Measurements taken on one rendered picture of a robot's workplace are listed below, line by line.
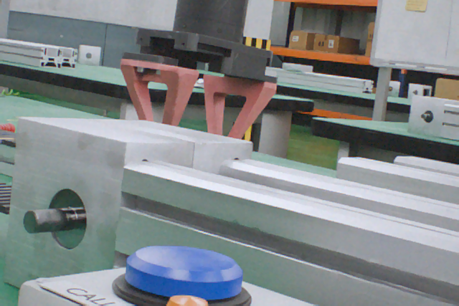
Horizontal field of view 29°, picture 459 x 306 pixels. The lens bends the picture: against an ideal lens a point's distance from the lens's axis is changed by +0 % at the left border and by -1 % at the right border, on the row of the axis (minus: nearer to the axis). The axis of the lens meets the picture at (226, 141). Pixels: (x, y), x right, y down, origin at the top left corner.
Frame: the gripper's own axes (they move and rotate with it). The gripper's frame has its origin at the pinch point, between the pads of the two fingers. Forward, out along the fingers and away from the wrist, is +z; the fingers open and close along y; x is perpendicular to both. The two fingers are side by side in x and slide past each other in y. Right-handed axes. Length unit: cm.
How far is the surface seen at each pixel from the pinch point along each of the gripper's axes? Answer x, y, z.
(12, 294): -9.9, -23.7, 7.5
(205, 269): -29.9, -32.1, 0.7
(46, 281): -25.3, -34.7, 2.2
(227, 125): 371, 455, 17
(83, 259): -14.4, -23.1, 4.5
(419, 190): -23.0, -4.5, -1.1
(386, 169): -20.5, -4.3, -1.9
